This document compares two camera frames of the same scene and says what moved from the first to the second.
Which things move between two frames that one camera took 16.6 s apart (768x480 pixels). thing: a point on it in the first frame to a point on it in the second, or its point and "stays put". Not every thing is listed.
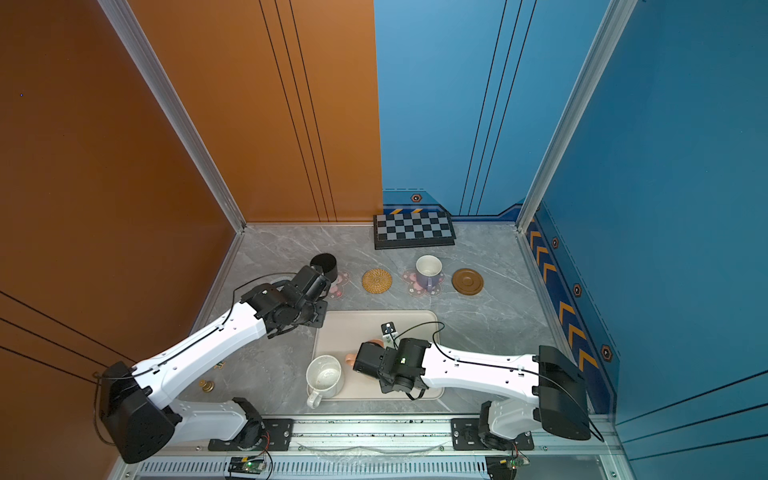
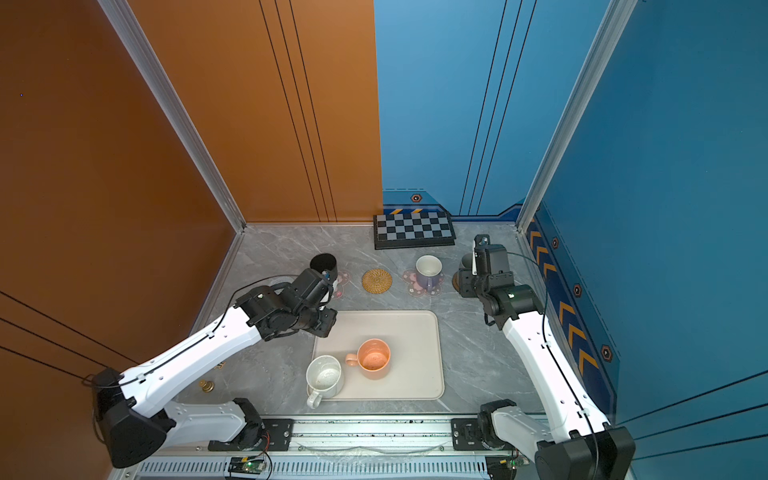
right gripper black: x=383 y=386 to x=465 y=278
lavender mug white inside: x=429 y=270 stays put
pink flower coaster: x=337 y=288 stays put
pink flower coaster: x=409 y=277 stays put
